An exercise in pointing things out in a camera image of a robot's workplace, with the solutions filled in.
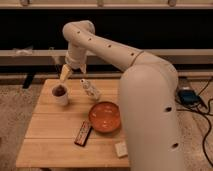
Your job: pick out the orange bowl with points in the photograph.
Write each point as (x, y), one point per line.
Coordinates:
(104, 117)

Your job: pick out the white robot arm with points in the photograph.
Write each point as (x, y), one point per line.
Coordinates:
(146, 97)

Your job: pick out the white sponge block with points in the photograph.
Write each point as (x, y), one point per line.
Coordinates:
(121, 149)

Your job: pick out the dark chocolate bar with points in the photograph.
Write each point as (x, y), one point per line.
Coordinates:
(83, 134)

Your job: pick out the wooden table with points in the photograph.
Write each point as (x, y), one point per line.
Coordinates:
(49, 140)

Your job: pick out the white cup with brown contents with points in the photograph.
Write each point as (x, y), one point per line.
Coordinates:
(60, 95)

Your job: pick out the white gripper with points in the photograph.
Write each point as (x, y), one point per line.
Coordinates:
(75, 60)

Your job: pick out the black power adapter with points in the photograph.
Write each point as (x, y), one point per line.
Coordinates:
(188, 97)

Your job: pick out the small clear bottle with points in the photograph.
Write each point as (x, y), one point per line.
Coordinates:
(90, 89)

